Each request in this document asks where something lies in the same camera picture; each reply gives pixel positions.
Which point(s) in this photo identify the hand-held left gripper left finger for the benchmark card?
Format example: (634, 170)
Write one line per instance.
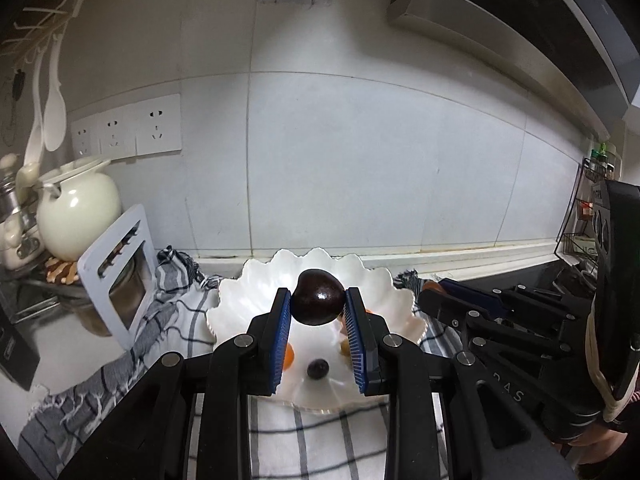
(282, 342)

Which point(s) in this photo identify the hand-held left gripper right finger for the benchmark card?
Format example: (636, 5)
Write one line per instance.
(356, 347)

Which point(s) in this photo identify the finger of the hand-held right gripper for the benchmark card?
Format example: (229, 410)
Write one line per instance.
(475, 292)
(500, 350)

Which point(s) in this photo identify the small yellow fruit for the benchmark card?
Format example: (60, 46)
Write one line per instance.
(345, 347)

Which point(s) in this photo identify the large orange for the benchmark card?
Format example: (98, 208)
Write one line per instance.
(432, 287)

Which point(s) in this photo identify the wrinkled dark fruit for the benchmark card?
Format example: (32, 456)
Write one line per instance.
(317, 369)

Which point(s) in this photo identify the white scalloped bowl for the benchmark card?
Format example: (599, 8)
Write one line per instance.
(250, 305)

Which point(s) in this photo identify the smooth dark plum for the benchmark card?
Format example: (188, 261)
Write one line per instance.
(317, 297)

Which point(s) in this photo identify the person's right hand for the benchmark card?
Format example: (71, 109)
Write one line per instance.
(597, 442)

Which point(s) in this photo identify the green capped bottle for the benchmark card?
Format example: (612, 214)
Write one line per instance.
(602, 152)

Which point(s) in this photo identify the glass lidded pot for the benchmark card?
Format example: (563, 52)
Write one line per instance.
(125, 290)

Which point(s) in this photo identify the grey checked cloth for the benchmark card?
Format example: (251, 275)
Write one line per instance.
(100, 400)

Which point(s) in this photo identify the pale blue board stand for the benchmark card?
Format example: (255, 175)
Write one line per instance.
(92, 275)

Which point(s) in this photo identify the woven trivet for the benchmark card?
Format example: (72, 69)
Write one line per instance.
(60, 271)

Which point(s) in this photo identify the cream ceramic pot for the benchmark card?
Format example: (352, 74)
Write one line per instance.
(75, 210)

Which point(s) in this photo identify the steel range hood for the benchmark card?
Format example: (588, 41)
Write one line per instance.
(525, 30)

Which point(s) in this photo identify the black kitchen appliance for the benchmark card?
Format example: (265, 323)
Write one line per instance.
(15, 355)

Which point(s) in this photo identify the white rice paddle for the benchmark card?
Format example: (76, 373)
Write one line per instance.
(34, 140)
(54, 120)

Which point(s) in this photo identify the black hanging utensil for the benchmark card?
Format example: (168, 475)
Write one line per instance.
(18, 85)

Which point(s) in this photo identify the white wall socket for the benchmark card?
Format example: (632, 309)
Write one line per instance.
(116, 132)
(85, 137)
(157, 125)

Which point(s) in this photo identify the white branch wall rack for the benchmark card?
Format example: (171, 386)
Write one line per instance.
(40, 15)

